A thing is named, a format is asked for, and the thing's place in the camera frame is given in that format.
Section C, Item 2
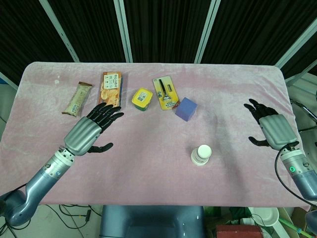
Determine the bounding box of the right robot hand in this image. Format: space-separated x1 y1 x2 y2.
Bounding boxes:
243 98 300 151

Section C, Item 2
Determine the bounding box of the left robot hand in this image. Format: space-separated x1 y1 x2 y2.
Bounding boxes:
63 103 125 157

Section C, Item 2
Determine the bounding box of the white paper cup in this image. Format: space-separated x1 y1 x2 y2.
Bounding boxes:
190 144 213 167

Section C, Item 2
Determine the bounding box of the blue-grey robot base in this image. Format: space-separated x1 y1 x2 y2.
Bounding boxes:
99 205 206 238

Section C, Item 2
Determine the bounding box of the brown snack bar wrapper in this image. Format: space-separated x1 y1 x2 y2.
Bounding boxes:
61 81 94 117

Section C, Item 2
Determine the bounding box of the orange and blue biscuit box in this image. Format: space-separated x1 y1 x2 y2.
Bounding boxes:
96 71 127 113

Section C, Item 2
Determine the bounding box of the pink velvet tablecloth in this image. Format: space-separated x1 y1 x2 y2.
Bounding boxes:
0 61 312 211

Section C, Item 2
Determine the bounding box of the black folding screen panel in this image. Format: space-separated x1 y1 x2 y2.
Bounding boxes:
0 0 80 86
118 0 221 64
274 24 317 86
39 0 133 63
195 0 317 69

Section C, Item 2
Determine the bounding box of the white plastic bowl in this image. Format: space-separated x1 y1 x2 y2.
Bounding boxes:
249 207 280 227

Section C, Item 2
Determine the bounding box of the purple foam cube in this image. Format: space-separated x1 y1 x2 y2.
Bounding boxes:
175 97 198 122

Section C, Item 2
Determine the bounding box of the razor in yellow blister pack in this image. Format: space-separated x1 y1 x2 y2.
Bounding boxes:
152 76 181 111

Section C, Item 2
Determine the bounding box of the green plastic stick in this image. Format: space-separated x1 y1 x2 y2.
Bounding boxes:
279 215 313 236

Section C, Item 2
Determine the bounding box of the red box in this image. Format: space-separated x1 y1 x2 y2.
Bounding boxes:
215 224 264 238

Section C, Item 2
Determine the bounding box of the chrome tube frame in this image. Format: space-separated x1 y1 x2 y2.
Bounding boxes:
290 90 317 132

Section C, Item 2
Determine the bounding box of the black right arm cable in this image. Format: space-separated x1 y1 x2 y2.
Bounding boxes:
275 146 312 201

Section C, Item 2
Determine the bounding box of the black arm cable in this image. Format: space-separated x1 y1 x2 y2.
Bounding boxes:
0 183 28 199
275 146 312 201

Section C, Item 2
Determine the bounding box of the black floor cable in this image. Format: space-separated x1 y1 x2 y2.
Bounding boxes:
42 204 100 238

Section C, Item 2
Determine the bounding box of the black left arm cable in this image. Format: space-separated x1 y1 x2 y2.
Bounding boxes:
0 183 28 199

